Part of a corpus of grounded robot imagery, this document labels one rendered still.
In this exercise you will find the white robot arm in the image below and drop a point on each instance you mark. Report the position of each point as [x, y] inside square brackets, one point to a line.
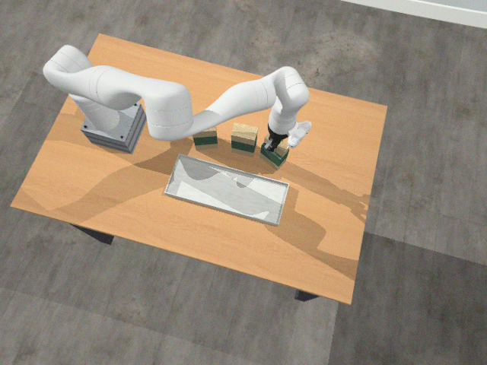
[168, 105]

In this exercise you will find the tan and dark green block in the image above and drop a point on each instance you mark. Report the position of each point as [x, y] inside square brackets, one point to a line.
[206, 139]
[274, 159]
[243, 139]

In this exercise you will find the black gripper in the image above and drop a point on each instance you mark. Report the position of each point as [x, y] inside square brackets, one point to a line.
[274, 140]

